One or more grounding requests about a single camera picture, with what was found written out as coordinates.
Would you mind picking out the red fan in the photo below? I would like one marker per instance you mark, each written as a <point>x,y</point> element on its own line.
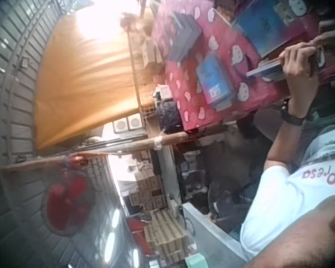
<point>67,198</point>

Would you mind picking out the grey counter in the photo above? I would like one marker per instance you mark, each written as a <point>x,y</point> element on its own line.
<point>209,231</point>

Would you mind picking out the stack of blue books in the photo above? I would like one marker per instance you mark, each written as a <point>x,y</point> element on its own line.
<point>215,81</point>

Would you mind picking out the person's left fingers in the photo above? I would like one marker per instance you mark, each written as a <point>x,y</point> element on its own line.
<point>294,54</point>

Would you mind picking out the orange curtain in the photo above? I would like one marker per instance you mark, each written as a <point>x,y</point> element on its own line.
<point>83,78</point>

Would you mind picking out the red patterned tablecloth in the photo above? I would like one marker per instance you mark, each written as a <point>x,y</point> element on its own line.
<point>190,83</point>

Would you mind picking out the person's left hand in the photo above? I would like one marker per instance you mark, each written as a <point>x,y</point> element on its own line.
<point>298,81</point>

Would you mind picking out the wooden pole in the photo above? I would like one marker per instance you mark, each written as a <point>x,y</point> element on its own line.
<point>100,153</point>

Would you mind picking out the dark bag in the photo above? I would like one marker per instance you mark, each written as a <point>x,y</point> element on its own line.
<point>169,114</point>

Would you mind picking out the stack of grey-blue books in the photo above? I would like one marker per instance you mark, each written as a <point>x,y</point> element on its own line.
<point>184,36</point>

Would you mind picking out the thin blue book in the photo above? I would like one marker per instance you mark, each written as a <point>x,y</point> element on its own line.
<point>263,69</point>

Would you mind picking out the black wrist band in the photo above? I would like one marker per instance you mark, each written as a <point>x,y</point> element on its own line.
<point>291,115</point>

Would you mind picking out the dark cluttered shelf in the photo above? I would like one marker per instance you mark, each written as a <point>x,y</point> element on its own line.
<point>191,170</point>

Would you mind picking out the large blue book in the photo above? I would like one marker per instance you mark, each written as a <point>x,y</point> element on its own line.
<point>263,28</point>

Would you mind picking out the green patterned box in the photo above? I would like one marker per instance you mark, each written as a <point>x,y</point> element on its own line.
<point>288,9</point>

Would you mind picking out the stack of cardboard boxes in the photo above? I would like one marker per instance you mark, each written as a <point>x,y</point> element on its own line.
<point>159,223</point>

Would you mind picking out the white double socket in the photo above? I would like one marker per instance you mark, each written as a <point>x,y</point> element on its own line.
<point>127,124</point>

